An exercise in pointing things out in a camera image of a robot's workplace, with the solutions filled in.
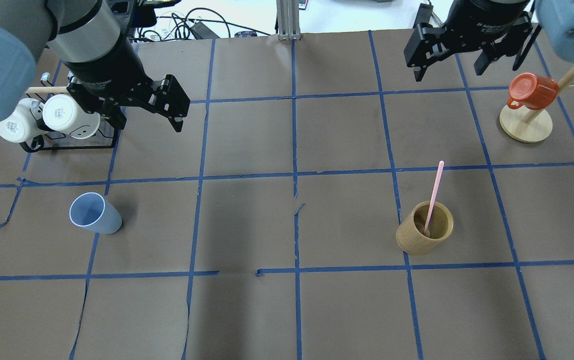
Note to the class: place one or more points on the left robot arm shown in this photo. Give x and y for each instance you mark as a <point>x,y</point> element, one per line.
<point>89,40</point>

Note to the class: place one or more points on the bamboo chopstick holder cup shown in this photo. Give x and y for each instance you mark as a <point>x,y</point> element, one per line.
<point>409,236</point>

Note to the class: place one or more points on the white mug with face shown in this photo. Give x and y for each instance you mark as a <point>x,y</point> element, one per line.
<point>62,113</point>

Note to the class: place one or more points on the aluminium frame post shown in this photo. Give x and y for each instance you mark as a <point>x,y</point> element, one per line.
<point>288,20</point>

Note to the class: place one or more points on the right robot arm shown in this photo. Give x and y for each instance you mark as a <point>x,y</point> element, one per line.
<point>556,19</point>

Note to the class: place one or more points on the light blue plastic cup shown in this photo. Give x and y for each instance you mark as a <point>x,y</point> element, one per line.
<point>91,211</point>

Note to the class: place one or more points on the white mug with label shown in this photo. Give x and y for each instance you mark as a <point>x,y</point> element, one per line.
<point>23,124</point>

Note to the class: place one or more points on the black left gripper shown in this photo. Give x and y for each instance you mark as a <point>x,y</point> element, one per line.
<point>103,74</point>

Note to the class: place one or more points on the red mug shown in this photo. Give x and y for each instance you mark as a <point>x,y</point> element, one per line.
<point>533,91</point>

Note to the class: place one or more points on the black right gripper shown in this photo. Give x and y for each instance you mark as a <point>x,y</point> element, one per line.
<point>492,22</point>

